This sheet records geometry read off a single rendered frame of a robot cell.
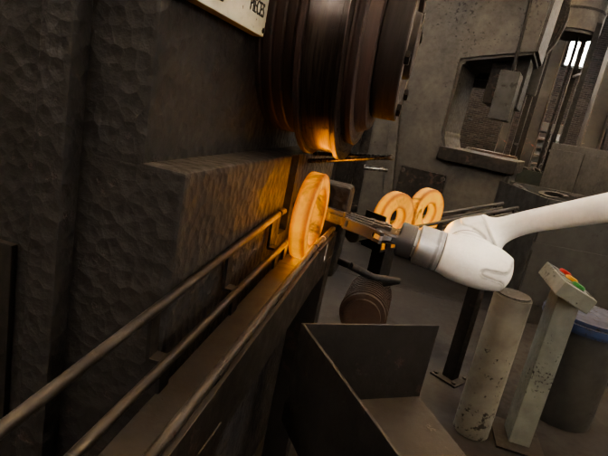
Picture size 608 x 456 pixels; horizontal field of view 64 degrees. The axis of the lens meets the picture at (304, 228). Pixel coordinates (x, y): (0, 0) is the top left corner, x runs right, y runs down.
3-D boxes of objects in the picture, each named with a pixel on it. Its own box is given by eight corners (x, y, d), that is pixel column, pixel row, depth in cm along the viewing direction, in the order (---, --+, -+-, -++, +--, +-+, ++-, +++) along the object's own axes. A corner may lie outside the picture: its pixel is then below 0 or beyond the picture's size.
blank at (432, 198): (409, 189, 147) (418, 192, 145) (439, 185, 157) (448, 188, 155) (401, 237, 152) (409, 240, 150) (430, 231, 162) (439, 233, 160)
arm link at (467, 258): (432, 281, 104) (432, 262, 116) (504, 307, 101) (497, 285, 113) (449, 234, 100) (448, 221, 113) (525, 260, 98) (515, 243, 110)
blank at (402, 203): (375, 192, 137) (384, 195, 135) (409, 188, 147) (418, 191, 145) (367, 243, 142) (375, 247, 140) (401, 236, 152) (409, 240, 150)
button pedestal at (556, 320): (497, 451, 161) (555, 279, 146) (488, 412, 183) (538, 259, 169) (547, 468, 158) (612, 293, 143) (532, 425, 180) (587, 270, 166)
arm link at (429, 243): (432, 264, 112) (407, 256, 114) (446, 228, 110) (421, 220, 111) (432, 276, 104) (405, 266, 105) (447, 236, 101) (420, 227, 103)
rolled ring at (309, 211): (335, 171, 108) (321, 167, 109) (315, 178, 91) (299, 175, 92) (318, 249, 113) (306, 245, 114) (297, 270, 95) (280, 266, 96)
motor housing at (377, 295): (303, 459, 140) (342, 288, 127) (319, 416, 161) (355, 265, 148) (347, 474, 137) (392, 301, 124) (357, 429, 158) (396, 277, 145)
